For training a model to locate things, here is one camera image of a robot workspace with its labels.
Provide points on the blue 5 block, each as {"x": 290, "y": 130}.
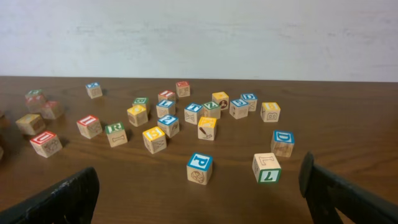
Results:
{"x": 238, "y": 108}

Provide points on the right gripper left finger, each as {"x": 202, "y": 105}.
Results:
{"x": 72, "y": 200}

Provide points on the blue X block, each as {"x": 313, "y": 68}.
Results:
{"x": 94, "y": 90}

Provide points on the blue L block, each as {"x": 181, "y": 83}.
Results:
{"x": 165, "y": 107}

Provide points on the green R block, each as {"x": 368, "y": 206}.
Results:
{"x": 116, "y": 134}

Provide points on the plain L block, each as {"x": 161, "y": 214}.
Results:
{"x": 266, "y": 168}

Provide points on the red i block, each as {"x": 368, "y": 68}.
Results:
{"x": 89, "y": 126}
{"x": 167, "y": 95}

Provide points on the red block top right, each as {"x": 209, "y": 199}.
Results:
{"x": 183, "y": 89}

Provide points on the yellow 8 block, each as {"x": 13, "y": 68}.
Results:
{"x": 270, "y": 112}

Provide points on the yellow hammer block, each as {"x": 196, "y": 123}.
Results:
{"x": 207, "y": 128}

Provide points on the blue D block right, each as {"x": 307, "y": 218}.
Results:
{"x": 282, "y": 143}

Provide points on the red I block upper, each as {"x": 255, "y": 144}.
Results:
{"x": 167, "y": 95}

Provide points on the yellow block under B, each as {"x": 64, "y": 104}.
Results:
{"x": 137, "y": 115}

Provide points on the blue 2 block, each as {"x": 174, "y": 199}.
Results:
{"x": 169, "y": 124}

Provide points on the red I block centre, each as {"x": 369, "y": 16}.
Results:
{"x": 89, "y": 126}

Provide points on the blue d block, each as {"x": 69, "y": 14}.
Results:
{"x": 282, "y": 143}
{"x": 251, "y": 98}

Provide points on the green B block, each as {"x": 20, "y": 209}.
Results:
{"x": 143, "y": 101}

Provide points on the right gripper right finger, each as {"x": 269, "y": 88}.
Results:
{"x": 327, "y": 194}

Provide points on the yellow block upper right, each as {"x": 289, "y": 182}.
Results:
{"x": 222, "y": 99}

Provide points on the red E block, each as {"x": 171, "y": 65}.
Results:
{"x": 51, "y": 110}

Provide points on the yellow S block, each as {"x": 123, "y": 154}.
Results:
{"x": 154, "y": 140}

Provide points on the green Z block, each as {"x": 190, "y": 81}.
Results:
{"x": 212, "y": 109}

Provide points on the yellow O block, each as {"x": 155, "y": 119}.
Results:
{"x": 31, "y": 124}

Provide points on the red X block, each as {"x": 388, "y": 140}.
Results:
{"x": 34, "y": 103}

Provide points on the green F block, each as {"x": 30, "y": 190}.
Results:
{"x": 33, "y": 93}

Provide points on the blue P block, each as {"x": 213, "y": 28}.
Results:
{"x": 200, "y": 168}

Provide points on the red U block centre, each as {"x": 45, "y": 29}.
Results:
{"x": 46, "y": 144}

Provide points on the blue T block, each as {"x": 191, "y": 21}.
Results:
{"x": 193, "y": 112}

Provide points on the blue D block upper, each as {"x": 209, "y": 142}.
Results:
{"x": 251, "y": 98}

